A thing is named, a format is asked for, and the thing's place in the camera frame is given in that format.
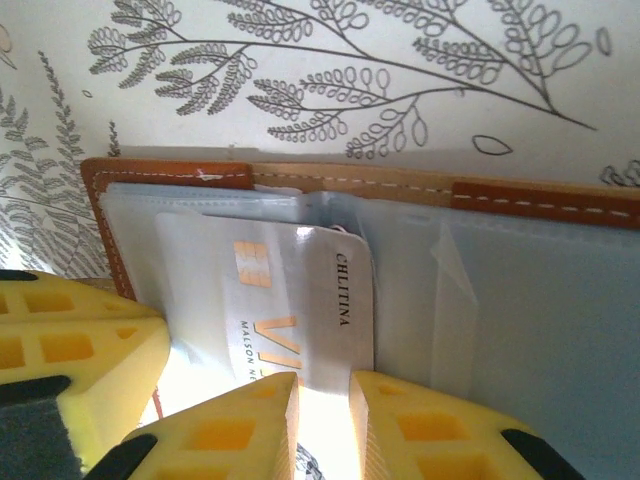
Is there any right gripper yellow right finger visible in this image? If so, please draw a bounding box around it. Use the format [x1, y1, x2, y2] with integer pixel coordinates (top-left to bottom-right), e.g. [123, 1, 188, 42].
[348, 369, 590, 480]

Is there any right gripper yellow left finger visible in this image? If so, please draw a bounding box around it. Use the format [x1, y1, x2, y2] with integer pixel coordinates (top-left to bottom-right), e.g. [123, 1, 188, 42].
[92, 372, 302, 480]

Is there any brown leather card holder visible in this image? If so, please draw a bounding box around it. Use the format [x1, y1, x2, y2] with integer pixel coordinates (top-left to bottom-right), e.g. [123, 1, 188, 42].
[79, 155, 640, 480]

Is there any white VIP card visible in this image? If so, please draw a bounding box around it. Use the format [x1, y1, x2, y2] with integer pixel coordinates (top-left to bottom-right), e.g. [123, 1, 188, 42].
[219, 224, 377, 395]

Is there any floral patterned table cover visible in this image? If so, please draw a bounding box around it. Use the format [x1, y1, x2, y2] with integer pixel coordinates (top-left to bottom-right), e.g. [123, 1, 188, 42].
[0, 0, 640, 480]

